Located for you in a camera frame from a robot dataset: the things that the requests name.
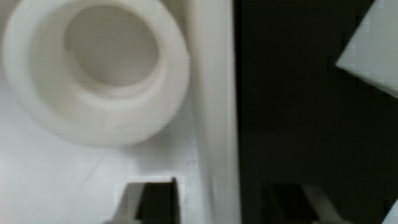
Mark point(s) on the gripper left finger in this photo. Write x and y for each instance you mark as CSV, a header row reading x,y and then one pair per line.
x,y
149,203

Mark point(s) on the white leg centre right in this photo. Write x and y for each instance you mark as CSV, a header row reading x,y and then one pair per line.
x,y
368,58

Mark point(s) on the white square tabletop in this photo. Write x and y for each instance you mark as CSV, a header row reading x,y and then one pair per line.
x,y
115,107

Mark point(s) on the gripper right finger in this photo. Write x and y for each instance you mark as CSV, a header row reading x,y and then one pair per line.
x,y
296,205

